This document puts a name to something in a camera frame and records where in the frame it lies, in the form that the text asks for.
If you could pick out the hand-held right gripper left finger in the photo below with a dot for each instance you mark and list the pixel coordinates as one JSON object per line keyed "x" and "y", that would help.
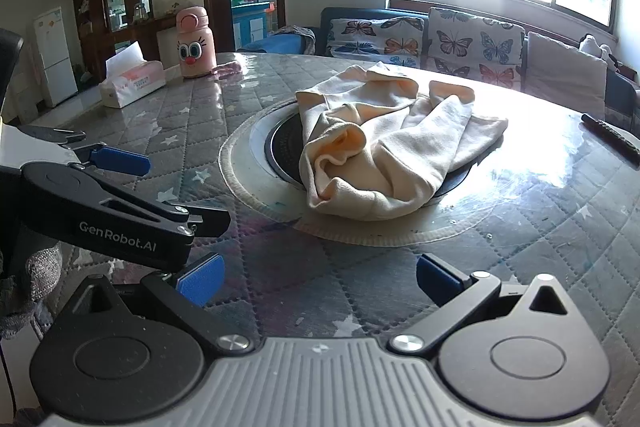
{"x": 202, "y": 281}

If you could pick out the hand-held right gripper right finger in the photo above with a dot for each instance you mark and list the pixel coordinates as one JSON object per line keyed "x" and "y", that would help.
{"x": 439, "y": 278}

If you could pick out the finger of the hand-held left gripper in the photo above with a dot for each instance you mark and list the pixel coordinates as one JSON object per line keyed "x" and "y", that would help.
{"x": 150, "y": 211}
{"x": 120, "y": 161}

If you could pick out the cream long-sleeve top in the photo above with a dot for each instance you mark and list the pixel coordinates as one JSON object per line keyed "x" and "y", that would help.
{"x": 390, "y": 147}

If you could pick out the person's left forearm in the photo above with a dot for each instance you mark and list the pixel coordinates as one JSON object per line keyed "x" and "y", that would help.
{"x": 37, "y": 272}

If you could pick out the pink and white tissue box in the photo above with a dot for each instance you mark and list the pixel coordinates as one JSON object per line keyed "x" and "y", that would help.
{"x": 132, "y": 83}

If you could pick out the grey quilted table cover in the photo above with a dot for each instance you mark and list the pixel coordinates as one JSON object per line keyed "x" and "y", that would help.
{"x": 300, "y": 279}

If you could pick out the white refrigerator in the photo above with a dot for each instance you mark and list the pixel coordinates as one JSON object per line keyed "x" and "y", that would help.
{"x": 55, "y": 57}

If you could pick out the pink cartoon-face bottle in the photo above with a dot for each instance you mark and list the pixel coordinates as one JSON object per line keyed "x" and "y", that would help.
{"x": 195, "y": 44}

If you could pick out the glass jar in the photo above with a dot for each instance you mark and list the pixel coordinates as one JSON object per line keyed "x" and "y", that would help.
{"x": 141, "y": 11}

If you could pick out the black round induction cooker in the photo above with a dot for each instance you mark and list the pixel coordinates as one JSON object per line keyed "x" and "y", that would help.
{"x": 285, "y": 142}

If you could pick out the blue storage bin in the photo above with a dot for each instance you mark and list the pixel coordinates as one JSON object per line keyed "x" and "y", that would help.
{"x": 252, "y": 24}

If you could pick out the blue blanket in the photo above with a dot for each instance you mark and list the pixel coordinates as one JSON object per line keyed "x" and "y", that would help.
{"x": 280, "y": 42}

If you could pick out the black remote control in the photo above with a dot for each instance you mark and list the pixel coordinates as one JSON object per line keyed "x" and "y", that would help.
{"x": 612, "y": 134}

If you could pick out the butterfly print cushion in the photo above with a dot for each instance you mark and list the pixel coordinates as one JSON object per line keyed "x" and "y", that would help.
{"x": 475, "y": 47}
{"x": 375, "y": 39}

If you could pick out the plain grey cushion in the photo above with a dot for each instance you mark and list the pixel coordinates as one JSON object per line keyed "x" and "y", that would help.
{"x": 565, "y": 69}

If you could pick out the dark blue sofa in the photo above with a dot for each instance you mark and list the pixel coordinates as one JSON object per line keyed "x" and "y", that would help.
{"x": 620, "y": 92}

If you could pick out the white plush toy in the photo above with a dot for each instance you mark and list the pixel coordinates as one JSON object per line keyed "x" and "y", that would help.
{"x": 595, "y": 46}

